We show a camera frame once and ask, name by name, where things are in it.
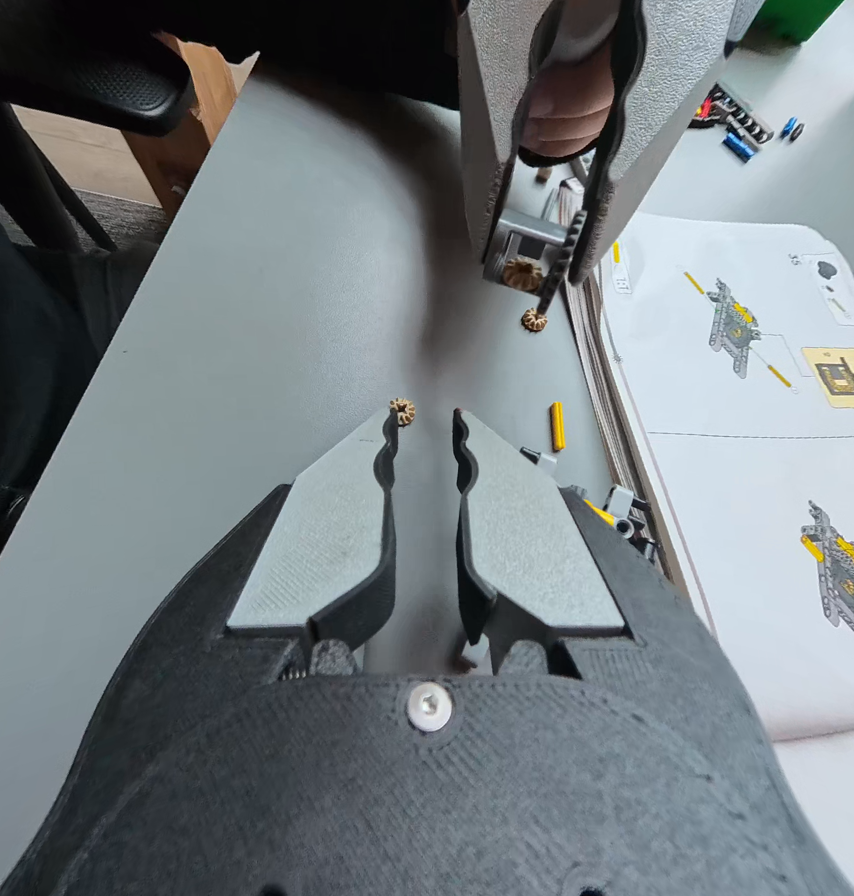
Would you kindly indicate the person's left hand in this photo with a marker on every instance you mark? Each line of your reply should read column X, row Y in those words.
column 567, row 105

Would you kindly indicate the grey lego frame assembly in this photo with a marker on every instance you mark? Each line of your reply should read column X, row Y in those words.
column 619, row 498

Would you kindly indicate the yellow lego axle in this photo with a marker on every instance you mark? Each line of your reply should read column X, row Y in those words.
column 556, row 427

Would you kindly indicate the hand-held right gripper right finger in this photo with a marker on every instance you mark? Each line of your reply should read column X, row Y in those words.
column 539, row 553

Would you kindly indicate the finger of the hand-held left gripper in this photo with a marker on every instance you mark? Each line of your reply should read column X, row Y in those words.
column 486, row 105
column 679, row 70

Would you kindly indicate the tan lego bevel gear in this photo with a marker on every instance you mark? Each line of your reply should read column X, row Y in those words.
column 521, row 273
column 535, row 320
column 402, row 411

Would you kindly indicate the small blue lego pin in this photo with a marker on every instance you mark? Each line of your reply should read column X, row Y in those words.
column 787, row 128

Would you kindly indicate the black mesh armrest chair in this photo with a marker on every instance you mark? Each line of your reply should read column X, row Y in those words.
column 118, row 91

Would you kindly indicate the lego instruction booklet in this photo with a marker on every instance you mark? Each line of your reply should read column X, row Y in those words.
column 714, row 490

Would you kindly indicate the pile of loose lego pieces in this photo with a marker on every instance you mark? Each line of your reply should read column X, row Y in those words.
column 731, row 112

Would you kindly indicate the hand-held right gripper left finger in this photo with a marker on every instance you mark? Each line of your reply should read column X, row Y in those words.
column 322, row 553

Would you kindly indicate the grey lego differential housing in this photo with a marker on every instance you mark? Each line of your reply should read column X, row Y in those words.
column 532, row 227

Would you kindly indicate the green plastic bin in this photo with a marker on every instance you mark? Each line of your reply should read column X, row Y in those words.
column 798, row 17

